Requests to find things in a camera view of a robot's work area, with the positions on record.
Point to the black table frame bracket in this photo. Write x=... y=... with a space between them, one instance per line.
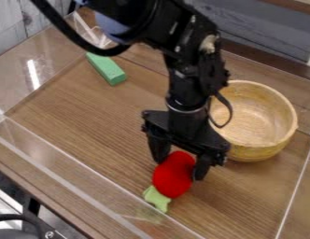
x=36 y=224

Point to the green foam block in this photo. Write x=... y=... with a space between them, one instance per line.
x=108 y=68

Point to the wooden bowl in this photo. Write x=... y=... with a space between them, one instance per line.
x=262 y=124

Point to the clear acrylic corner bracket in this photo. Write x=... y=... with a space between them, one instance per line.
x=92 y=34

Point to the red plush strawberry toy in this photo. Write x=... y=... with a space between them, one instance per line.
x=172 y=180

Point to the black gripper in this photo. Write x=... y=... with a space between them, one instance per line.
x=192 y=134

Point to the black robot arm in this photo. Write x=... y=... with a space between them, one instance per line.
x=186 y=36

